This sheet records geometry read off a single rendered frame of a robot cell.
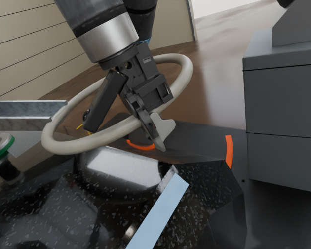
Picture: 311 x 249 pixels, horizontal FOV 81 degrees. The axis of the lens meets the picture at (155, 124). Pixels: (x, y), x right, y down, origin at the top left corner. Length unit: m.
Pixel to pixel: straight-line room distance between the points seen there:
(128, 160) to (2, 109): 0.58
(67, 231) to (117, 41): 0.35
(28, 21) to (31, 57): 0.91
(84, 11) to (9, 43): 5.84
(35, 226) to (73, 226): 0.10
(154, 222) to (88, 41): 0.32
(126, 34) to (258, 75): 0.73
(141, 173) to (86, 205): 0.13
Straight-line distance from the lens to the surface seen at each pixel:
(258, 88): 0.97
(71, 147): 0.42
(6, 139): 0.99
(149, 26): 0.45
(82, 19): 0.30
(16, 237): 0.52
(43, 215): 0.51
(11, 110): 0.88
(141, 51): 0.33
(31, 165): 0.71
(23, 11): 6.51
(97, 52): 0.30
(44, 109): 0.79
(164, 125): 0.36
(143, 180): 0.40
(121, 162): 0.47
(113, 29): 0.29
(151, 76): 0.34
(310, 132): 1.11
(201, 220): 0.42
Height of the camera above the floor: 1.16
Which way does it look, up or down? 33 degrees down
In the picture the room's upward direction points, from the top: 22 degrees counter-clockwise
